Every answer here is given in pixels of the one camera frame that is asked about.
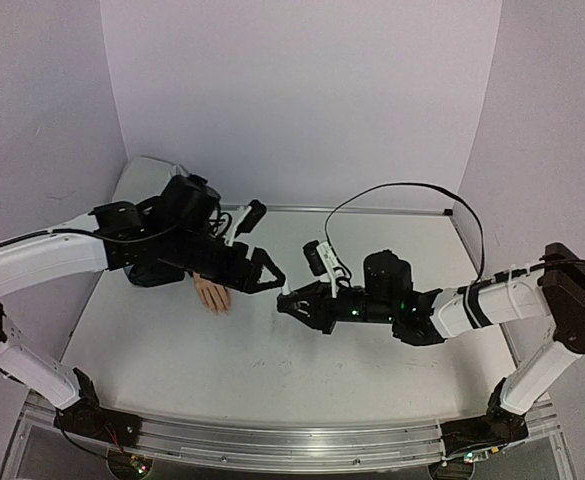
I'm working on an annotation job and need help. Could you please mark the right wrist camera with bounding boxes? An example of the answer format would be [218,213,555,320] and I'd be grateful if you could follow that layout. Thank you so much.
[303,240,352,298]

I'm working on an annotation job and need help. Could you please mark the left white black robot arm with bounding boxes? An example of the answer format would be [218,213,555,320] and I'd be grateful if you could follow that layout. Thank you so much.
[0,175,286,437]

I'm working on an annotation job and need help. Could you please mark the black jacket sleeve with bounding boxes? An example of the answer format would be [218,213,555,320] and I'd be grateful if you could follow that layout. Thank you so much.
[124,199,208,289]

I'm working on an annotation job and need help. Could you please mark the aluminium back rail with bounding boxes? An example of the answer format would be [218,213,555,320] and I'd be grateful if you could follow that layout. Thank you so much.
[219,203,454,217]

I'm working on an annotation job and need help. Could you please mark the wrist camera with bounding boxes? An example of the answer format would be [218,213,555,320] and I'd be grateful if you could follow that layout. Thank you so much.
[303,240,352,298]
[224,199,267,246]

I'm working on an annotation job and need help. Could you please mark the aluminium rail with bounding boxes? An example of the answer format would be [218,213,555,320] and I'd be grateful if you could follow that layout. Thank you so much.
[219,203,454,217]
[21,389,558,474]

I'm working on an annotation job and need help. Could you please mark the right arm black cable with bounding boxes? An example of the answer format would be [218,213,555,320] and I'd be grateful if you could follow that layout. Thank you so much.
[323,183,486,291]

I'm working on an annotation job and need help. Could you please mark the mannequin hand with long nails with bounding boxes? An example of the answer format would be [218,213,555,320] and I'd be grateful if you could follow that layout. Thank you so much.
[193,274,231,314]

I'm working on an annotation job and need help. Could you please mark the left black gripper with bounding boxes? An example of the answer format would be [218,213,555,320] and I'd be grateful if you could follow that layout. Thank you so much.
[161,225,290,294]

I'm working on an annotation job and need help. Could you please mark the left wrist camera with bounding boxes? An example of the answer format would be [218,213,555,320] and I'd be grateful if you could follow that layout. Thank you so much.
[224,199,267,246]

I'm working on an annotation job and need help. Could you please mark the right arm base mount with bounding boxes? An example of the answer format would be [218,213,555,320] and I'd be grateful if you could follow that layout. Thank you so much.
[440,378,529,459]

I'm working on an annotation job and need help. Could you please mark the aluminium front rail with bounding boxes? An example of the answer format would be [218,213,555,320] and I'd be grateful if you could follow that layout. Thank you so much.
[21,389,558,474]

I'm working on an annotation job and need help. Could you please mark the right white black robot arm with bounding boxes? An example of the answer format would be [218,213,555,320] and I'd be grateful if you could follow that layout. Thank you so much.
[277,241,585,416]

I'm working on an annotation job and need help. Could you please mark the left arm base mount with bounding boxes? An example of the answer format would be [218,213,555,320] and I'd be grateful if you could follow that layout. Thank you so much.
[54,368,142,448]

